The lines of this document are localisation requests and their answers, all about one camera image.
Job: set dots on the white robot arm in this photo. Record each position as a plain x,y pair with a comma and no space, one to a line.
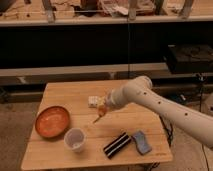
139,91

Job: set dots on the black box on shelf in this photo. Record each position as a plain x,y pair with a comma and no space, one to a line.
183,59

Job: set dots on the clear plastic cup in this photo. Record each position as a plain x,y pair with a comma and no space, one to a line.
74,140

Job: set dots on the wooden table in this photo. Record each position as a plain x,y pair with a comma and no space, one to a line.
42,154

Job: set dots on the black white striped block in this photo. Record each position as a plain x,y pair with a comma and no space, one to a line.
116,145

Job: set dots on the white medicine box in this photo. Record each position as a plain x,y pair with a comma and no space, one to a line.
96,101

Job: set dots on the blue sponge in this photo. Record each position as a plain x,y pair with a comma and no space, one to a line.
141,142

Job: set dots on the orange ceramic bowl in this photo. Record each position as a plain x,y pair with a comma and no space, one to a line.
52,121

